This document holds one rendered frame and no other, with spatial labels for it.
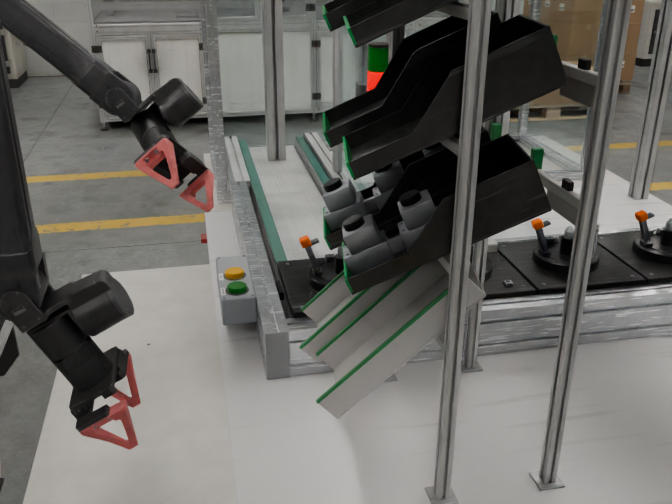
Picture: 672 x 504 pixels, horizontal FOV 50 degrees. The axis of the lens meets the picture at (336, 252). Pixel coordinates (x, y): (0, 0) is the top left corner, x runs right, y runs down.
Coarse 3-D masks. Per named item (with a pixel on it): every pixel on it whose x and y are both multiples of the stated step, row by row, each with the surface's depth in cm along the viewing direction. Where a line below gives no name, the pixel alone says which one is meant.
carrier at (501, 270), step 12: (492, 240) 165; (492, 252) 163; (492, 264) 153; (504, 264) 158; (492, 276) 152; (504, 276) 152; (516, 276) 152; (492, 288) 147; (504, 288) 147; (516, 288) 147; (528, 288) 147
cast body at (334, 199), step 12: (336, 180) 114; (348, 180) 115; (324, 192) 114; (336, 192) 113; (348, 192) 113; (360, 192) 117; (336, 204) 114; (348, 204) 113; (360, 204) 113; (372, 204) 115; (324, 216) 115; (336, 216) 114; (348, 216) 114; (336, 228) 115
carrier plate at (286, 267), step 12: (288, 264) 157; (300, 264) 157; (288, 276) 152; (300, 276) 152; (288, 288) 147; (300, 288) 147; (312, 288) 147; (288, 300) 143; (300, 300) 142; (300, 312) 138
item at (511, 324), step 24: (504, 240) 172; (528, 240) 173; (624, 288) 149; (648, 288) 150; (504, 312) 141; (528, 312) 143; (552, 312) 144; (600, 312) 146; (624, 312) 147; (648, 312) 149; (480, 336) 143; (504, 336) 144; (528, 336) 145; (552, 336) 147; (600, 336) 149; (624, 336) 150; (648, 336) 151; (312, 360) 137; (432, 360) 143
